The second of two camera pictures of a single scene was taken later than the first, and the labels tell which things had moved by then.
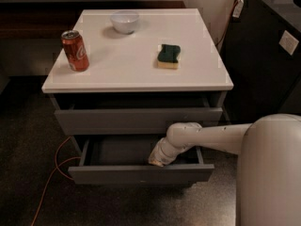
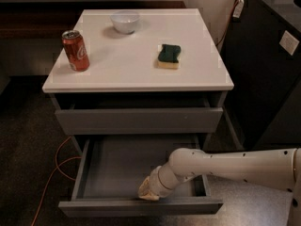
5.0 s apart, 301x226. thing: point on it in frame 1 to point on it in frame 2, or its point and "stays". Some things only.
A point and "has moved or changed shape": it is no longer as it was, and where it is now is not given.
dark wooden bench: (49, 20) stays
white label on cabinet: (288, 42) stays
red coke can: (74, 51) stays
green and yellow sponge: (167, 56) stays
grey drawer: (126, 161) has moved or changed shape
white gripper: (161, 155) to (155, 180)
